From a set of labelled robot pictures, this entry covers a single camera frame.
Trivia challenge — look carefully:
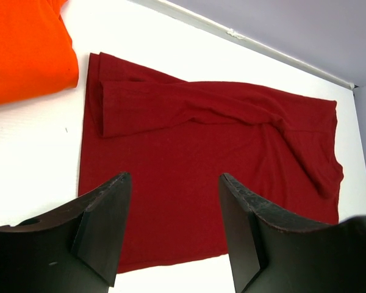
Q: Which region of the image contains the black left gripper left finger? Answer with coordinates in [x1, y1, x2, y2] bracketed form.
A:
[0, 172, 131, 292]

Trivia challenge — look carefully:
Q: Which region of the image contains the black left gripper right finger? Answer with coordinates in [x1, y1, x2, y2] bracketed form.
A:
[219, 173, 366, 292]

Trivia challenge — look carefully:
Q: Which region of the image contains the orange t shirt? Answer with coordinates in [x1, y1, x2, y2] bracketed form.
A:
[0, 1, 79, 104]

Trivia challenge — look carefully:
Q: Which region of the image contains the white table edge rail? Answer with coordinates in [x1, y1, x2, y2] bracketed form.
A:
[133, 0, 357, 90]

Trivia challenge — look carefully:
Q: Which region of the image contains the dark red t shirt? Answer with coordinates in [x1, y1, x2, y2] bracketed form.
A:
[79, 53, 343, 273]

